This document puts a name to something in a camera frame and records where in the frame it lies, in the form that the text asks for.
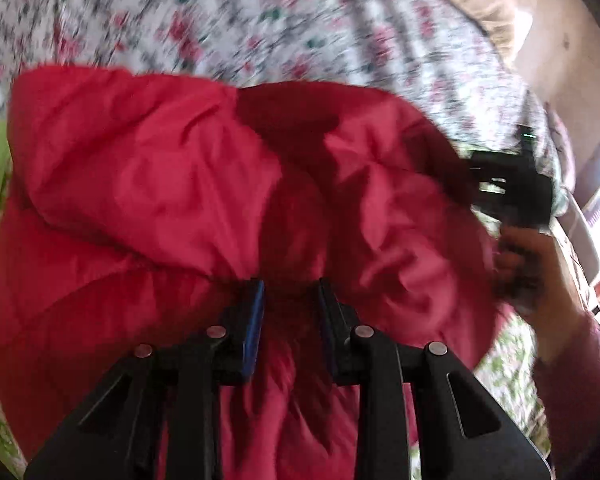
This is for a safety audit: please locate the floral white pink quilt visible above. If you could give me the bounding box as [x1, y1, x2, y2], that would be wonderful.
[0, 0, 562, 180]

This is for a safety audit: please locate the right forearm pink sleeve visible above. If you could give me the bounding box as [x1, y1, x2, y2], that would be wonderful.
[532, 313, 600, 476]

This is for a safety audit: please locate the red padded jacket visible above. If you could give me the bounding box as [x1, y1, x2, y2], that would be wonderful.
[0, 66, 502, 479]

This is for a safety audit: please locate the person's right hand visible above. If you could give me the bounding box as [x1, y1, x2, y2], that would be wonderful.
[495, 226, 586, 364]

